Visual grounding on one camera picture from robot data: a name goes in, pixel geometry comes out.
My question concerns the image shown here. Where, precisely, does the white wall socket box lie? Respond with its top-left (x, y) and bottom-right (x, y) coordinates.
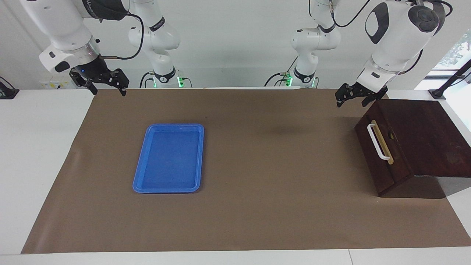
top-left (40, 80), bottom-right (76, 90)

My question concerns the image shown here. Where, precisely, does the small black table mount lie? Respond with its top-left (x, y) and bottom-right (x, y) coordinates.
top-left (0, 77), bottom-right (20, 100)

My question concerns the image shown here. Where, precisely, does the dark wooden drawer cabinet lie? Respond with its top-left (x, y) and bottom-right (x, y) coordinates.
top-left (354, 99), bottom-right (471, 199)

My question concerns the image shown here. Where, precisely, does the brown table mat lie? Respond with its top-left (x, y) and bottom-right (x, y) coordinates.
top-left (21, 88), bottom-right (471, 254)

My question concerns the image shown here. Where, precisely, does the black left arm base cable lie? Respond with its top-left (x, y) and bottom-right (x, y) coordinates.
top-left (263, 66), bottom-right (295, 88)

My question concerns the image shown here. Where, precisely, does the wooden drawer with white handle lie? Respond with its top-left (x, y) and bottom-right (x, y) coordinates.
top-left (354, 109), bottom-right (412, 197)

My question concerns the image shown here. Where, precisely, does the black arm base cable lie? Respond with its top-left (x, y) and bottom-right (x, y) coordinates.
top-left (139, 71), bottom-right (155, 89)
top-left (263, 66), bottom-right (295, 88)

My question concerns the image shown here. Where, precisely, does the black camera stand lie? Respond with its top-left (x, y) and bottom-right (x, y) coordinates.
top-left (429, 59), bottom-right (471, 100)

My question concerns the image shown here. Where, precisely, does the blue plastic tray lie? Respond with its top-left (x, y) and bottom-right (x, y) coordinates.
top-left (132, 123), bottom-right (205, 194)

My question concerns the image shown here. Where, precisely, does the black right arm base cable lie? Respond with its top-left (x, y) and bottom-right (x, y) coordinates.
top-left (139, 71), bottom-right (155, 89)

